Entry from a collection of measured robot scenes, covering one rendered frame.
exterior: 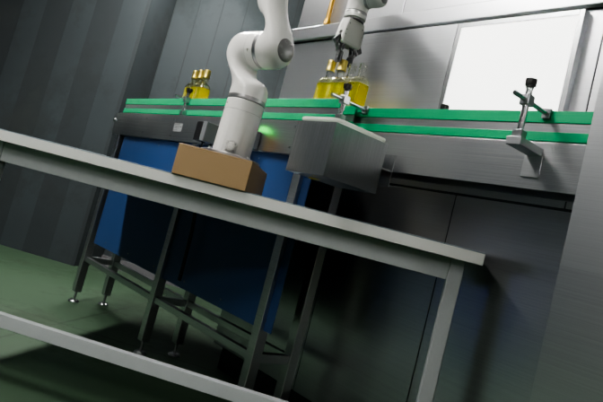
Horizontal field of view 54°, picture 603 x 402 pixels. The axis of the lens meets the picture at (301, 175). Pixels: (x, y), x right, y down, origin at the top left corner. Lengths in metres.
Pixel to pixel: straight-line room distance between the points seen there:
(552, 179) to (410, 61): 0.84
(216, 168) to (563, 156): 0.93
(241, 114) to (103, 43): 3.08
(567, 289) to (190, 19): 4.21
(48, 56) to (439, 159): 3.75
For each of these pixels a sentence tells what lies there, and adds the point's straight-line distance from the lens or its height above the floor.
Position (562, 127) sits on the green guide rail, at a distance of 1.60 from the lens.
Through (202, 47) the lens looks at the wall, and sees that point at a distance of 4.96.
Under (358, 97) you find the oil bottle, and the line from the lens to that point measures 2.10.
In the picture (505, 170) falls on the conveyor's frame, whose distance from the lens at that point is 1.61.
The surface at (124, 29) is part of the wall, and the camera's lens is 4.77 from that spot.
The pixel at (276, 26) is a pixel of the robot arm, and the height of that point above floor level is 1.26.
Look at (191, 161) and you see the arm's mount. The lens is 1.76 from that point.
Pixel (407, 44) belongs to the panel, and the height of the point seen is 1.43.
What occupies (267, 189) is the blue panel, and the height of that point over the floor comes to 0.79.
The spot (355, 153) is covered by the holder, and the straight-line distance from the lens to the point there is 1.70.
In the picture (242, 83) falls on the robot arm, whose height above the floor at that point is 1.07.
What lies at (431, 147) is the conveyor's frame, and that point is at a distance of 1.76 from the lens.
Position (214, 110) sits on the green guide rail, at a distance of 2.59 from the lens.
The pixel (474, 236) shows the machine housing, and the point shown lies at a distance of 1.87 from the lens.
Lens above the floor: 0.69
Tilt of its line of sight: 5 degrees up
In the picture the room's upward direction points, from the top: 15 degrees clockwise
